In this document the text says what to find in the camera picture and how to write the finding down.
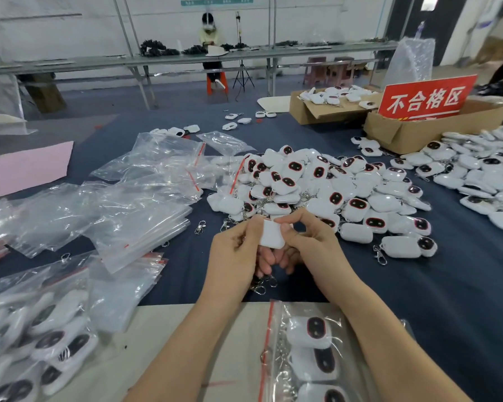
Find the long grey metal workbench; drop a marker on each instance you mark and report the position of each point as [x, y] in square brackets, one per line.
[109, 62]

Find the person's right thumb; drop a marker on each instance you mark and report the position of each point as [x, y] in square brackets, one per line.
[297, 236]

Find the cardboard box with red sign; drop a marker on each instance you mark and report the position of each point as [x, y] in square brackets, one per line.
[436, 127]

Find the beige cardboard sheet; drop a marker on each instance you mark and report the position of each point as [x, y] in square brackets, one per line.
[159, 330]

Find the white case with dark face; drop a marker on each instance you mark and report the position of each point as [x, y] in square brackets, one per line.
[314, 364]
[310, 332]
[322, 393]

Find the dark red plastic stool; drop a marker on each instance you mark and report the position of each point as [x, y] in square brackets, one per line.
[341, 71]
[316, 71]

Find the heap of bagged white cases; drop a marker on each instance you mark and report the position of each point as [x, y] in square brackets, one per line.
[37, 343]

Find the black tripod stand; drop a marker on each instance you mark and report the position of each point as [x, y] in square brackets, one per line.
[242, 71]

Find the person's left forearm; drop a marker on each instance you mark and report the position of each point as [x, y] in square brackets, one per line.
[193, 351]

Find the white hat-shaped object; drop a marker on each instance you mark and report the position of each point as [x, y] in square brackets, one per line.
[216, 51]

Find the brown cardboard carton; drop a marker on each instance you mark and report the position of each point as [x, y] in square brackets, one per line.
[46, 94]

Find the boxed batch of white cases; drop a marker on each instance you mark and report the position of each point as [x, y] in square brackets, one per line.
[339, 96]

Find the cream paper sheet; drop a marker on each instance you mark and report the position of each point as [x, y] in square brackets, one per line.
[274, 104]

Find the person's right forearm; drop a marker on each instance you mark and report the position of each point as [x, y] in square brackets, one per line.
[394, 351]

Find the spread heap of white cases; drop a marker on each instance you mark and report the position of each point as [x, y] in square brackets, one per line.
[478, 175]

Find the silver keyring clasp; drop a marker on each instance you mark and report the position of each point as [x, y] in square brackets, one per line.
[200, 227]
[225, 224]
[263, 285]

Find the scattered group of white cases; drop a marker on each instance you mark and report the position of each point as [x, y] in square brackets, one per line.
[230, 121]

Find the heap of clear zip bags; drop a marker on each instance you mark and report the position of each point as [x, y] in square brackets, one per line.
[121, 209]

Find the dark blue tablecloth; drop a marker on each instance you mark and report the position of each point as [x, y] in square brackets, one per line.
[465, 280]

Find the person's right hand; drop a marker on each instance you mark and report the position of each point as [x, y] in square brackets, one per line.
[318, 255]

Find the person's left thumb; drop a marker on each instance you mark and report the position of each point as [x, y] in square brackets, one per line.
[251, 240]

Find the red sign with white print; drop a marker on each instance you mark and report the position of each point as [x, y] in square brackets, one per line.
[427, 98]

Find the open low cardboard box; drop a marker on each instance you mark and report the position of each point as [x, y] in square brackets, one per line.
[310, 112]

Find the pink paper sheet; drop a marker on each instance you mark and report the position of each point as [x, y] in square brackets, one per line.
[25, 167]

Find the person's left hand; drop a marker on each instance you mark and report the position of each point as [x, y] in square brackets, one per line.
[230, 263]

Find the large crumpled clear plastic bag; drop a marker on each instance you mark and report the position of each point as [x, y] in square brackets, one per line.
[413, 62]

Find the large pile of white cases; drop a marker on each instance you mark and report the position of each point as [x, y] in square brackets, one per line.
[331, 192]

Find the clear acrylic box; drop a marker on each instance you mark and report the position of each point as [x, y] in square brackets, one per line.
[2, 104]

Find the heap of black parts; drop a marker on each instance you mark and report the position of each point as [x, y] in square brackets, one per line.
[157, 48]

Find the orange stool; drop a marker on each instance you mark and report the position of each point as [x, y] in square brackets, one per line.
[218, 84]

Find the clear zip bag red strip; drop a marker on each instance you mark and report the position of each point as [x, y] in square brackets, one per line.
[352, 330]

